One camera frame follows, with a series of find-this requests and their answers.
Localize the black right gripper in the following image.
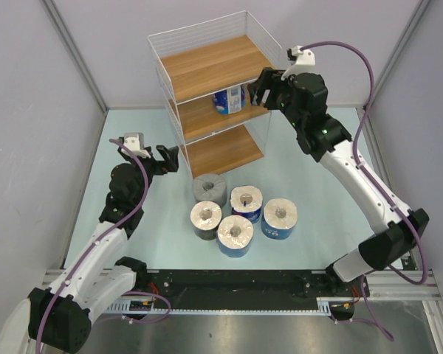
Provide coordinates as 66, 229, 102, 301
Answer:
247, 68, 305, 131

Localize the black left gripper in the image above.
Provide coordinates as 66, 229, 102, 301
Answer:
125, 145, 178, 206

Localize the blue white paper roll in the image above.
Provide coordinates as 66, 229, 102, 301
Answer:
212, 85, 245, 115

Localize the grey paper roll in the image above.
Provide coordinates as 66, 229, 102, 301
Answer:
193, 173, 227, 208

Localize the black paper roll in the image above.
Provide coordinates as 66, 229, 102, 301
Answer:
190, 201, 222, 240

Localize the blue Tempo paper roll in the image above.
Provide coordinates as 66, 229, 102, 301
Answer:
230, 185, 263, 223

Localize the light blue paper roll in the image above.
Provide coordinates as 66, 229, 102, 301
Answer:
216, 215, 254, 258

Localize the blue starry paper roll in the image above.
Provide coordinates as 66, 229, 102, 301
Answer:
261, 198, 298, 240

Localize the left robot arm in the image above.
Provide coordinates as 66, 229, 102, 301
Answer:
28, 142, 179, 353

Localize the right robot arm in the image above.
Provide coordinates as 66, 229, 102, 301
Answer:
247, 67, 430, 296

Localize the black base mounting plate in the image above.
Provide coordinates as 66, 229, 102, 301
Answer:
130, 270, 363, 313

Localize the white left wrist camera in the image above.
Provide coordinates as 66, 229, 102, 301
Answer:
120, 133, 151, 159

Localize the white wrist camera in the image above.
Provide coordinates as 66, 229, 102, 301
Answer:
120, 133, 151, 159
281, 46, 315, 80

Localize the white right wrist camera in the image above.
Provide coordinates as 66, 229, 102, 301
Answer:
281, 46, 315, 80

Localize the white wire wooden shelf rack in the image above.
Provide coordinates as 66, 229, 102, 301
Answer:
148, 10, 281, 177

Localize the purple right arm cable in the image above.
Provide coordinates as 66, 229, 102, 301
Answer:
302, 41, 435, 342

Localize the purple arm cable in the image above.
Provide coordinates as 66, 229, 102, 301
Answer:
35, 138, 173, 354
302, 41, 435, 342

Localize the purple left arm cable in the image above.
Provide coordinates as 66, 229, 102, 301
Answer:
35, 138, 173, 354

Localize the grey slotted cable duct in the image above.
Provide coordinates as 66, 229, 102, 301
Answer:
106, 297, 335, 315

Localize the aluminium frame rail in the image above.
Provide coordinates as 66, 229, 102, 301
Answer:
356, 106, 443, 354

